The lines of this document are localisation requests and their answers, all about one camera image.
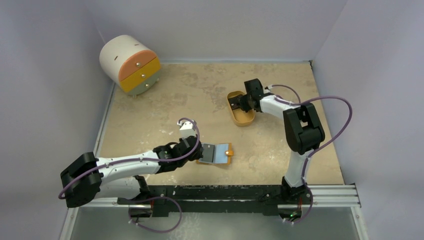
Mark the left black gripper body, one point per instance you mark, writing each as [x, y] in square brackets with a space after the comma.
[196, 156]

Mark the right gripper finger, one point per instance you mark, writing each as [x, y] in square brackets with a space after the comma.
[242, 97]
[245, 106]

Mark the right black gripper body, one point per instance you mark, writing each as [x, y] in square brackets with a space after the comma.
[243, 102]

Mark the orange oval tray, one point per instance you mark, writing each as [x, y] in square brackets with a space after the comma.
[239, 117]

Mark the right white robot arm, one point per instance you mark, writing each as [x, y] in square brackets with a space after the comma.
[302, 127]

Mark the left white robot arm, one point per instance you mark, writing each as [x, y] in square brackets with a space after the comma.
[86, 177]

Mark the black card stack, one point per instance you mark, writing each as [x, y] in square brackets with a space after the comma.
[234, 103]

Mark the white round mini drawer chest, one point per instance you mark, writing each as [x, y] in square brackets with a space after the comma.
[131, 65]

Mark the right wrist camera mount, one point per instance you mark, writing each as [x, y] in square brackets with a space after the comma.
[268, 90]

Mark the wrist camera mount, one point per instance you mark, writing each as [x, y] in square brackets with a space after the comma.
[268, 90]
[187, 128]

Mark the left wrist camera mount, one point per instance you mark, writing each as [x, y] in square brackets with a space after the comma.
[187, 128]

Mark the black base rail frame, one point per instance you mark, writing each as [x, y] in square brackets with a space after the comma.
[145, 200]

